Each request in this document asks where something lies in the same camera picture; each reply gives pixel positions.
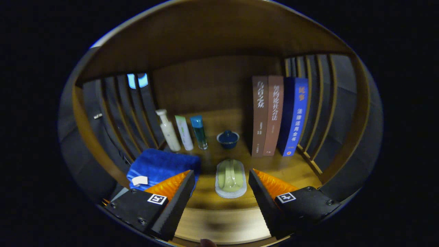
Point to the white pump bottle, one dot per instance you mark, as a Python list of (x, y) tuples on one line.
[(169, 133)]

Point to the wooden cabinet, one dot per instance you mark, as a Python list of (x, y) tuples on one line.
[(205, 34)]

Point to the teal bottle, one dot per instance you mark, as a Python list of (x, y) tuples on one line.
[(199, 133)]

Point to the blue book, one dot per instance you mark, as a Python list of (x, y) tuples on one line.
[(297, 116)]

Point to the white and green tube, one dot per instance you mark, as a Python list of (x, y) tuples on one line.
[(184, 133)]

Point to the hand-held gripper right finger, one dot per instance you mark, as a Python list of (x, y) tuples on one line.
[(265, 206)]

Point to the blue lidded teacup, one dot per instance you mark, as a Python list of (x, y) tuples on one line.
[(228, 140)]

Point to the dark brown book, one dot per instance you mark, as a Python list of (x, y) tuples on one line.
[(259, 116)]

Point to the wooden countertop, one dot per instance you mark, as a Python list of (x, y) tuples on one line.
[(291, 171)]

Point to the reddish brown book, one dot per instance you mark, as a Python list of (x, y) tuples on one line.
[(274, 116)]

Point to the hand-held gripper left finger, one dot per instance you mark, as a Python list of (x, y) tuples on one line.
[(176, 206)]

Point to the folded blue towel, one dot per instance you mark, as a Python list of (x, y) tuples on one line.
[(161, 164)]

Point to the green sponge brush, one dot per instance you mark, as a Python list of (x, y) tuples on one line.
[(230, 178)]

